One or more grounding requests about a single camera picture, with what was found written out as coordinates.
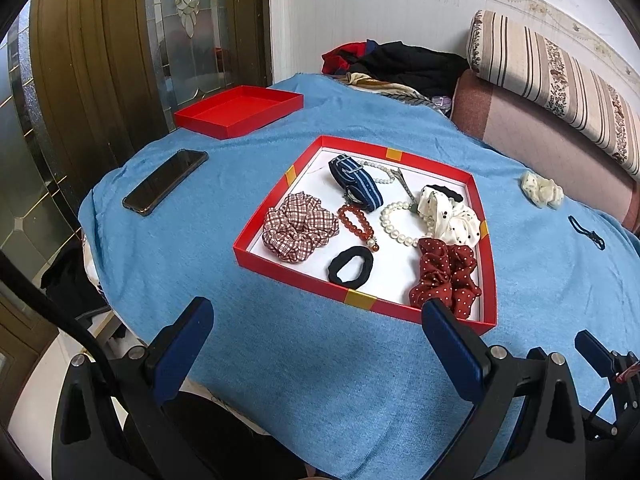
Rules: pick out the red plaid scrunchie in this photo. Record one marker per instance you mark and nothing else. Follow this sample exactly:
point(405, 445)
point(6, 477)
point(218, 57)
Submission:
point(300, 227)

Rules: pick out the pile of dark clothes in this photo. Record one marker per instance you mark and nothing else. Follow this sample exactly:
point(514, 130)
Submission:
point(410, 62)

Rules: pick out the black smartphone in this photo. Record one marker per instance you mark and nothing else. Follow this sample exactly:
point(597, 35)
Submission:
point(165, 180)

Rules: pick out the red polka dot scrunchie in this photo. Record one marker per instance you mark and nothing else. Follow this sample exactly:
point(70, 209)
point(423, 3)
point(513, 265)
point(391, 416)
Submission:
point(445, 280)

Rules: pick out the cream scrunchie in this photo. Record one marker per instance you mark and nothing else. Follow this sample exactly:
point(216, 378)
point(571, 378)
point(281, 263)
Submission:
point(542, 190)

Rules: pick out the metal hair clip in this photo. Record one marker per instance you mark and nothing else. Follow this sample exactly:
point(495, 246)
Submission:
point(402, 185)

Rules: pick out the wooden door with glass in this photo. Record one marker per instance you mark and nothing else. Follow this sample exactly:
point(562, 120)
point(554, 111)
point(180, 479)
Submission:
point(100, 60)

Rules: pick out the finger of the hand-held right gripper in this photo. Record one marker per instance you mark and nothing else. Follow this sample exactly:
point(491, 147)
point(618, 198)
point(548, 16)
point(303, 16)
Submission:
point(592, 347)

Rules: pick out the red box lid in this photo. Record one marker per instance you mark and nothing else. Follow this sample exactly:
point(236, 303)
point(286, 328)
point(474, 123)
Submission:
point(240, 110)

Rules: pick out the red jewelry box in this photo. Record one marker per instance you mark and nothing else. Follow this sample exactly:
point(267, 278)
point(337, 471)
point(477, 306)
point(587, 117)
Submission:
point(390, 280)

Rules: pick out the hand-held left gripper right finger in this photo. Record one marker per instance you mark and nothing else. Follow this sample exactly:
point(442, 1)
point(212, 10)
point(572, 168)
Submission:
point(450, 350)

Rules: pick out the white patterned scrunchie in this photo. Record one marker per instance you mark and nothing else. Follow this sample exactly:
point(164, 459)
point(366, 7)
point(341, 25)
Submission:
point(450, 217)

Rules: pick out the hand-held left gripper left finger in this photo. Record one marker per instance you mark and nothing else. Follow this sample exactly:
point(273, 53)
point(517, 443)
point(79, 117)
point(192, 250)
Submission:
point(190, 340)

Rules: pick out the gold patterned scarf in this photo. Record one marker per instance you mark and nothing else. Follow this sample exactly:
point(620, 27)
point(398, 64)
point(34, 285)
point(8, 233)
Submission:
point(380, 85)

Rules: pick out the small purple item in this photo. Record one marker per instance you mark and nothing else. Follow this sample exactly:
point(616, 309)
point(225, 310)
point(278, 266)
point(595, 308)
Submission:
point(442, 102)

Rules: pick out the blue blanket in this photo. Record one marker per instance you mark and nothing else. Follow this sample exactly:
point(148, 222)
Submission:
point(200, 240)

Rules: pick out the dark cloth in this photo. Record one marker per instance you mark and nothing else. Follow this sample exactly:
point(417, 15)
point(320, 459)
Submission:
point(70, 280)

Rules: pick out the pink sofa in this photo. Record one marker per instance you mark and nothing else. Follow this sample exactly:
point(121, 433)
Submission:
point(525, 135)

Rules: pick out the striped floral cushion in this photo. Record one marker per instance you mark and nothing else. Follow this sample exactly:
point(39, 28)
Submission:
point(550, 75)

